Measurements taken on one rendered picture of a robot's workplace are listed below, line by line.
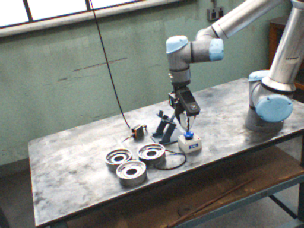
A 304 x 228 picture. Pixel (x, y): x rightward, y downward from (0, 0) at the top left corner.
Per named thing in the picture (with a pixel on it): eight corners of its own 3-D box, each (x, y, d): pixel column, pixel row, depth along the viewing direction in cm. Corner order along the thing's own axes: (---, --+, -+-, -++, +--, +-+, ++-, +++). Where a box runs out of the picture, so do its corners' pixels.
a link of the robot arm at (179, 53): (189, 39, 109) (164, 42, 111) (192, 70, 114) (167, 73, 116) (189, 33, 116) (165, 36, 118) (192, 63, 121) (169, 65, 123)
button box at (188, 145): (186, 154, 127) (184, 143, 125) (178, 146, 133) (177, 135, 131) (204, 148, 129) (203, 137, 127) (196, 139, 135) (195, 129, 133)
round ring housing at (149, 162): (148, 171, 121) (146, 162, 119) (134, 159, 129) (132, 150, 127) (171, 160, 125) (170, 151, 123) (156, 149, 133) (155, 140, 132)
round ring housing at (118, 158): (104, 174, 123) (102, 165, 121) (108, 158, 132) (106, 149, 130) (132, 171, 122) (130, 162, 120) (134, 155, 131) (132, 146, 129)
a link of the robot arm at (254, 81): (276, 95, 139) (277, 64, 133) (284, 109, 128) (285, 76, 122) (246, 97, 141) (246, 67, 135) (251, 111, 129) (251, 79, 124)
